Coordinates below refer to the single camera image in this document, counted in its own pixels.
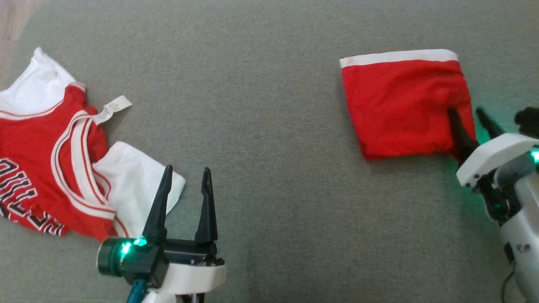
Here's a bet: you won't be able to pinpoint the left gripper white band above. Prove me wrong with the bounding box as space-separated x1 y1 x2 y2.
141 165 227 303

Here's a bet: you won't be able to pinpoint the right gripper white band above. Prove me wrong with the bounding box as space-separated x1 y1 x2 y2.
447 107 539 188

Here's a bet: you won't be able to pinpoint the red shorts with white waistband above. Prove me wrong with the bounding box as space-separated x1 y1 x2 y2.
339 49 478 162

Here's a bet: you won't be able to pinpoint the red and white basketball jersey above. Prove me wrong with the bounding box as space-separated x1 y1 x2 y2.
0 47 186 242

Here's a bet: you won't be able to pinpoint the large grey sofa seat cushion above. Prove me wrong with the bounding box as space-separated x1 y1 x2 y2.
0 0 539 303

